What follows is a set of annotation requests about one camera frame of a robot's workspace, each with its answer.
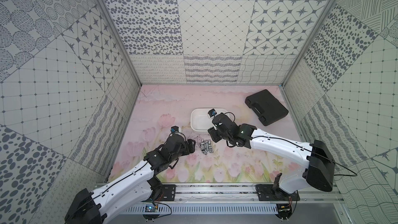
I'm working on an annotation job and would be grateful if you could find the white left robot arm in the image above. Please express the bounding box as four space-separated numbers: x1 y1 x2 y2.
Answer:
64 132 196 224

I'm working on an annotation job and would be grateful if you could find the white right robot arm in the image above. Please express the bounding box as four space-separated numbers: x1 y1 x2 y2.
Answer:
208 110 335 194

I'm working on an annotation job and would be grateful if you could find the large chrome socket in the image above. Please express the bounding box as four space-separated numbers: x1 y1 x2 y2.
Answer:
199 141 209 155

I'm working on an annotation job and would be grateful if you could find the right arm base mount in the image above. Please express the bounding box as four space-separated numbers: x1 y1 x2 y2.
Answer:
255 173 300 201

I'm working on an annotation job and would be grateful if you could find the white plastic storage box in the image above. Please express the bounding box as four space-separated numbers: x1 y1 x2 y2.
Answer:
190 108 232 134

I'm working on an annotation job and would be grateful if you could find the white slotted cable duct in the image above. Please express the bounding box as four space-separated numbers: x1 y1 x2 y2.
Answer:
123 203 278 215

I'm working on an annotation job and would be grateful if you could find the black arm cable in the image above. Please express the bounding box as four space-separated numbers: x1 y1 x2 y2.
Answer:
251 135 358 177

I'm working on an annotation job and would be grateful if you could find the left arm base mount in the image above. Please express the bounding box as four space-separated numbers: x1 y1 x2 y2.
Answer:
147 177 176 202

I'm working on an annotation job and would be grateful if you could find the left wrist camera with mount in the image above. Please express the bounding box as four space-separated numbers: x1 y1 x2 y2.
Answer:
171 125 179 134

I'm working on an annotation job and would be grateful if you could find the black plastic tool case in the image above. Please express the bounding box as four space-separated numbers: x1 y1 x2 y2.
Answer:
245 89 289 126

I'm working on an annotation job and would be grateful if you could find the long chrome socket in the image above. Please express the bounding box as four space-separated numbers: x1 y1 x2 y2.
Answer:
208 140 214 153

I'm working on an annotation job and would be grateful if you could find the aluminium mounting rail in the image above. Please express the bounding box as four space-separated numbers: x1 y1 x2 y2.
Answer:
160 183 344 204

